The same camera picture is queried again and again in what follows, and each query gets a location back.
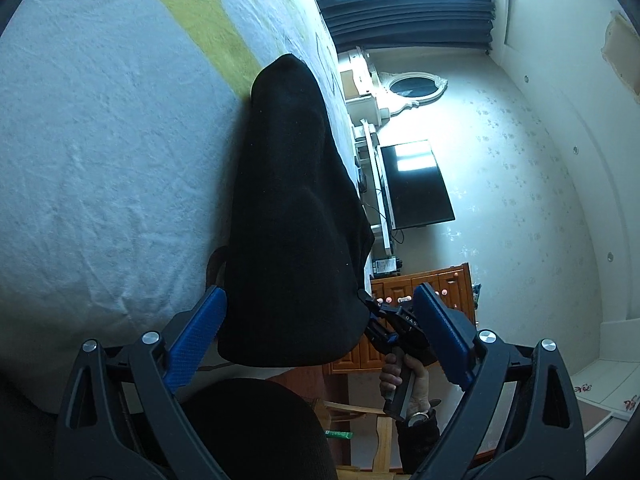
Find black flat television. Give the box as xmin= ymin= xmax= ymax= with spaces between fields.
xmin=378 ymin=140 xmax=456 ymax=231

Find black studded pants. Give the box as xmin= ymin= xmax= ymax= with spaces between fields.
xmin=217 ymin=53 xmax=376 ymax=368

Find light wooden chair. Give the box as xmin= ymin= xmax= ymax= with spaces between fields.
xmin=312 ymin=397 xmax=406 ymax=480

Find person's right forearm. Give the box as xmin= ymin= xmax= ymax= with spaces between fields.
xmin=395 ymin=407 xmax=441 ymax=476

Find brown wooden drawer cabinet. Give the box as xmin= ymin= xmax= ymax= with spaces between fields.
xmin=322 ymin=262 xmax=473 ymax=373

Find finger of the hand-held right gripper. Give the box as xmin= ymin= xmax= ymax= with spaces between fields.
xmin=357 ymin=291 xmax=398 ymax=322
xmin=364 ymin=321 xmax=398 ymax=357

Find white vanity dresser with mirror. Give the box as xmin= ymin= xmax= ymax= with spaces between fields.
xmin=340 ymin=46 xmax=448 ymax=126

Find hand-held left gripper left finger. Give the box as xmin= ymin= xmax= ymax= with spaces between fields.
xmin=54 ymin=285 xmax=231 ymax=480

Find dark cloth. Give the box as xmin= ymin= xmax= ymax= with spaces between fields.
xmin=175 ymin=377 xmax=341 ymax=480

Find dark blue curtain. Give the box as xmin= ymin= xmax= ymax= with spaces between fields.
xmin=317 ymin=0 xmax=496 ymax=56

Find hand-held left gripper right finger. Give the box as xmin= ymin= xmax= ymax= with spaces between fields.
xmin=412 ymin=282 xmax=587 ymax=480

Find white television stand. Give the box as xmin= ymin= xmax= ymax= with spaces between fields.
xmin=352 ymin=120 xmax=401 ymax=261

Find person's right hand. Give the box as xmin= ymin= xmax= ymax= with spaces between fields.
xmin=379 ymin=352 xmax=433 ymax=418

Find bed with patterned sheet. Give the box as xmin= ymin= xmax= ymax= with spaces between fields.
xmin=0 ymin=0 xmax=386 ymax=411

